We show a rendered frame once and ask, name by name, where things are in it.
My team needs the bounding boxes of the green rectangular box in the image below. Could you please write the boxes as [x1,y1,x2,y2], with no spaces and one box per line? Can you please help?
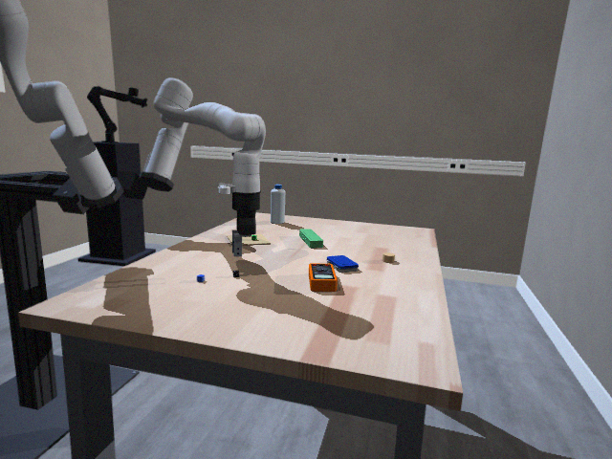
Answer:
[299,229,323,248]

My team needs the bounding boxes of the tan square mat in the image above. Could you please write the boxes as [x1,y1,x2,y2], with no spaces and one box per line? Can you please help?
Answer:
[227,234,271,246]

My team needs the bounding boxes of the orange digital multimeter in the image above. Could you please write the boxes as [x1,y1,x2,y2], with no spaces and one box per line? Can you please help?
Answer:
[309,263,338,292]

